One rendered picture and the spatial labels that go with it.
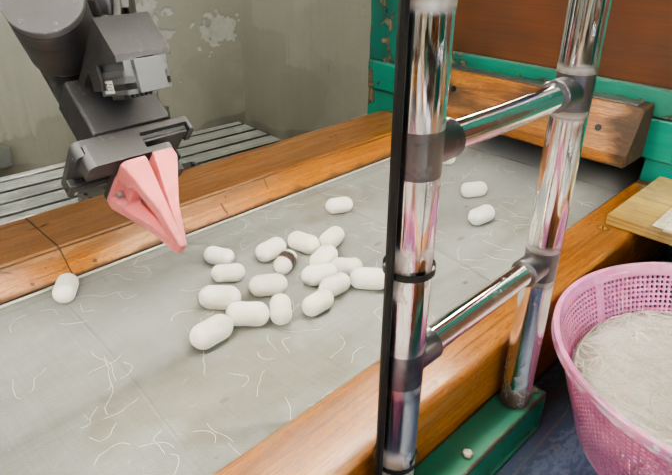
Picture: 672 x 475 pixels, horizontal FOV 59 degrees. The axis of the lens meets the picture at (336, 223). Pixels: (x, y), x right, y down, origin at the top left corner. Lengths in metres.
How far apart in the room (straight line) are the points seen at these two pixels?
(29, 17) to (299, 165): 0.40
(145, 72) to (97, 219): 0.26
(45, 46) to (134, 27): 0.07
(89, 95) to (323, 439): 0.31
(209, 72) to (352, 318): 2.40
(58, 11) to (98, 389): 0.27
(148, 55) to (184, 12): 2.30
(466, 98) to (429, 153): 0.61
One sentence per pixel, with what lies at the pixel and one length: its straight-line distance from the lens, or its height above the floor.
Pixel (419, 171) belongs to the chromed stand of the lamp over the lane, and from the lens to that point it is 0.26.
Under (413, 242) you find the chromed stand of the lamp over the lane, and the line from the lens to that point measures 0.28.
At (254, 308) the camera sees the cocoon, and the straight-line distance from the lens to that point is 0.51.
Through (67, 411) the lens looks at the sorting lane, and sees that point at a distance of 0.48.
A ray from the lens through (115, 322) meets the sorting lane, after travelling 0.55.
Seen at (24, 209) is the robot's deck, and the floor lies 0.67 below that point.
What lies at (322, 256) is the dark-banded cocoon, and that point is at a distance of 0.58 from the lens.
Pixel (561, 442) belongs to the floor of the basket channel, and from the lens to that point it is 0.55.
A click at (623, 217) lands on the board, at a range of 0.68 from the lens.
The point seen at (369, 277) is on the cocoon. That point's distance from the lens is 0.55.
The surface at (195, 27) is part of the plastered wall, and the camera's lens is 2.80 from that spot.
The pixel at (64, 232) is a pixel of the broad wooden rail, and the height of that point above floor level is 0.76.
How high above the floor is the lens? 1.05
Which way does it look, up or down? 27 degrees down
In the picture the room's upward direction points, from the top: straight up
